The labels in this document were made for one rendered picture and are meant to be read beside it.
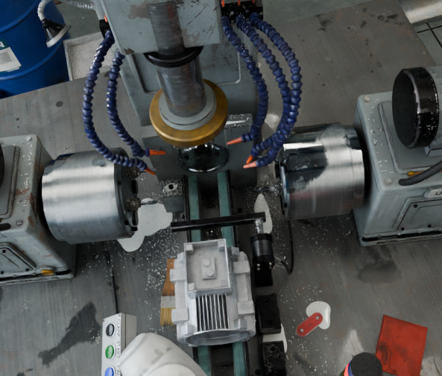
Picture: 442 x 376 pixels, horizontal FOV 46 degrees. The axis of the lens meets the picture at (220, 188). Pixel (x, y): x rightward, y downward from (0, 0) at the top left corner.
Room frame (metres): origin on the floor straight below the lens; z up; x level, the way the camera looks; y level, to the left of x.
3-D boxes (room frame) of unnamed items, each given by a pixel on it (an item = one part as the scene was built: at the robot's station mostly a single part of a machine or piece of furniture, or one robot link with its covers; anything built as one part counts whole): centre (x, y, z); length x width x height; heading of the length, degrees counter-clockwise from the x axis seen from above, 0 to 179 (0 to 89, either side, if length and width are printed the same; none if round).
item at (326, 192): (0.67, -0.29, 1.04); 0.41 x 0.25 x 0.25; 85
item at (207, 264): (0.42, 0.06, 1.11); 0.12 x 0.11 x 0.07; 176
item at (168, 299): (0.49, 0.20, 0.80); 0.21 x 0.05 x 0.01; 171
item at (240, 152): (0.85, 0.03, 0.97); 0.30 x 0.11 x 0.34; 85
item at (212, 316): (0.38, 0.07, 1.02); 0.20 x 0.19 x 0.19; 176
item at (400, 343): (0.22, -0.40, 0.80); 0.15 x 0.12 x 0.01; 151
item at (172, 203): (0.77, 0.15, 0.86); 0.07 x 0.06 x 0.12; 85
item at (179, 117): (0.73, 0.04, 1.43); 0.18 x 0.18 x 0.48
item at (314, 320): (0.32, -0.17, 0.81); 0.09 x 0.03 x 0.02; 117
